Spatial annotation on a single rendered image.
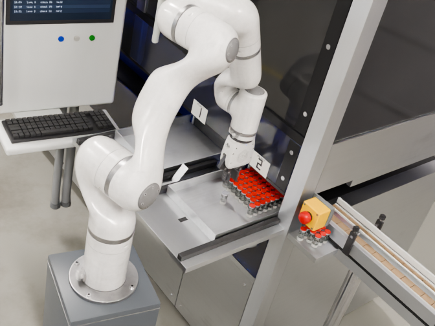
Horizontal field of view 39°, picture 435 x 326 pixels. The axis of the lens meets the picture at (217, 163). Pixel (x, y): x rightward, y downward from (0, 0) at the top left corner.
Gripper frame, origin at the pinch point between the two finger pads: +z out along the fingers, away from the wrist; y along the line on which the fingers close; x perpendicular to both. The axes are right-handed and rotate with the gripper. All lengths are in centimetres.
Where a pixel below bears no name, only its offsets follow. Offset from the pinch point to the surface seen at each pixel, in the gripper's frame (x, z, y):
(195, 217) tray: -4.0, 9.5, -14.8
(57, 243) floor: 85, 100, -12
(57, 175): 90, 62, -12
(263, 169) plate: -3.3, -1.3, 11.1
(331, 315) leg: -40, 41, 26
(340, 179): -20.5, -4.3, 29.5
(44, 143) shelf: 61, 20, -34
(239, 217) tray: -8.1, 11.8, 0.9
